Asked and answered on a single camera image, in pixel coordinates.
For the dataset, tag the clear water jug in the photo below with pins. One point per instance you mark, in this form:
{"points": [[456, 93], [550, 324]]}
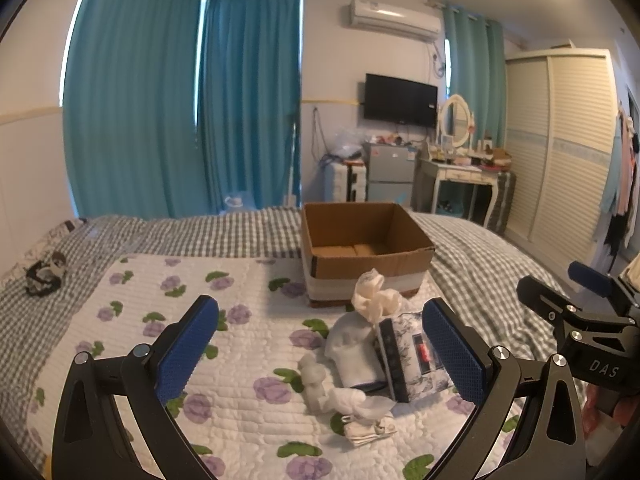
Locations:
{"points": [[234, 202]]}

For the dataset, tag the white dressing table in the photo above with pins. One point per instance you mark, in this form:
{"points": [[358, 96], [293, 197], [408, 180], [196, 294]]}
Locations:
{"points": [[429, 177]]}

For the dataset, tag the floral quilted white blanket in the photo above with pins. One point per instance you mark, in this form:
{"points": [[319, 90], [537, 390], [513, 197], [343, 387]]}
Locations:
{"points": [[243, 408]]}

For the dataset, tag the white oval vanity mirror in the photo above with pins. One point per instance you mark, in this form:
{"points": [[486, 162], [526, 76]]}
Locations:
{"points": [[454, 123]]}

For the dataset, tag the black wall television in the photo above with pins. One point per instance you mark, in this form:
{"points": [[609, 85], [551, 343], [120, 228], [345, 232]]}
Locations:
{"points": [[400, 101]]}

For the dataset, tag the grey checked bed sheet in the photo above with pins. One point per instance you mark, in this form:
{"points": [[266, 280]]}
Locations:
{"points": [[31, 327]]}

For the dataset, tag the white socks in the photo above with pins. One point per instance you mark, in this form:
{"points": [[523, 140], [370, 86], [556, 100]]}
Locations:
{"points": [[312, 375]]}

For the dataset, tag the cream sliding wardrobe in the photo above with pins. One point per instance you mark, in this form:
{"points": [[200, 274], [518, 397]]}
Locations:
{"points": [[560, 123]]}

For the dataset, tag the brown cardboard box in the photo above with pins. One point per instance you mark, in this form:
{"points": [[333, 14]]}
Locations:
{"points": [[341, 241]]}

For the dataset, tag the black white scrunchie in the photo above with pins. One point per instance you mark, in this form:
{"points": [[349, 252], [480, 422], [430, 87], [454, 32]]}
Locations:
{"points": [[45, 277]]}

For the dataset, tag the white green sock bundle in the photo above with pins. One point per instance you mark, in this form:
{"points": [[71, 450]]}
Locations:
{"points": [[354, 402]]}

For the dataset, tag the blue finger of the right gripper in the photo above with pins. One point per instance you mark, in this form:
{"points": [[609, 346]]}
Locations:
{"points": [[588, 278], [553, 307]]}

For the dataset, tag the white folded cloth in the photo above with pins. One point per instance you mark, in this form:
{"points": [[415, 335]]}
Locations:
{"points": [[361, 431]]}

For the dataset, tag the grey mini fridge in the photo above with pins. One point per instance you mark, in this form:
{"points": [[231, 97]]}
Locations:
{"points": [[390, 173]]}

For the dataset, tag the teal curtain left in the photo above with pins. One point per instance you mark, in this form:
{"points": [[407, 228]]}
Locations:
{"points": [[130, 139]]}

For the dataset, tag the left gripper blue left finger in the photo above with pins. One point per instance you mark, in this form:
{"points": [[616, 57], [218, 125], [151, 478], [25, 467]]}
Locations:
{"points": [[90, 440]]}

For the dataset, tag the teal curtain right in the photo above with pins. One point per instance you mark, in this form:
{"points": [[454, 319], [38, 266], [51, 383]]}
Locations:
{"points": [[478, 69]]}

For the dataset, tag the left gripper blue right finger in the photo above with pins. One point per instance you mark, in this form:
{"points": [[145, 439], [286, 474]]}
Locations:
{"points": [[547, 442]]}

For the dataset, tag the hanging clothes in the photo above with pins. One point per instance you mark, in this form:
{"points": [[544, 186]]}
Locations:
{"points": [[620, 199]]}

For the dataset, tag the floral patterned pouch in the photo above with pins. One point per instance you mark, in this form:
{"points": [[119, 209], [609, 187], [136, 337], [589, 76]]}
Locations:
{"points": [[413, 368]]}

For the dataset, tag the cream lace cloth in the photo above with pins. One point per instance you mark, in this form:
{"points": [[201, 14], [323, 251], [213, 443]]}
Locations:
{"points": [[372, 301]]}

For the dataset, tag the teal curtain middle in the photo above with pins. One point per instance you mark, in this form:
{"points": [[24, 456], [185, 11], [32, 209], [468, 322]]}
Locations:
{"points": [[249, 100]]}

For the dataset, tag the white suitcase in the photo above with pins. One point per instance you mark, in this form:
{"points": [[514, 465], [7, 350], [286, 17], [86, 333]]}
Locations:
{"points": [[345, 182]]}

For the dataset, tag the teal curtain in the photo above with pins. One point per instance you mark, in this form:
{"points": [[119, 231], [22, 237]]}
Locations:
{"points": [[249, 100], [130, 139], [478, 69]]}

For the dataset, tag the white air conditioner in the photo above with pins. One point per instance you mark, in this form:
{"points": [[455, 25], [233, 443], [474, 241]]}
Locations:
{"points": [[398, 21]]}

